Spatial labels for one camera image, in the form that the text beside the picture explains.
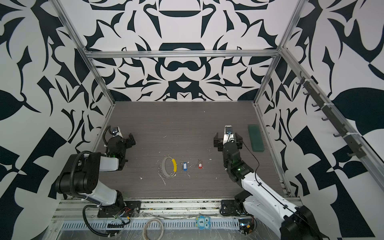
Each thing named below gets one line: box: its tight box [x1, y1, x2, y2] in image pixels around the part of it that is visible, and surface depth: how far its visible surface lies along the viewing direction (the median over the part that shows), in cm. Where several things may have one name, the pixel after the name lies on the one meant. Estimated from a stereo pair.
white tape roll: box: [142, 218, 165, 240], surface depth 70 cm
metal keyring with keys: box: [160, 156, 177, 179], surface depth 88 cm
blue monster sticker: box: [196, 215, 211, 230], surface depth 71 cm
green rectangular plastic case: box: [248, 124, 265, 152], surface depth 101 cm
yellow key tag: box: [171, 158, 178, 172], surface depth 91 cm
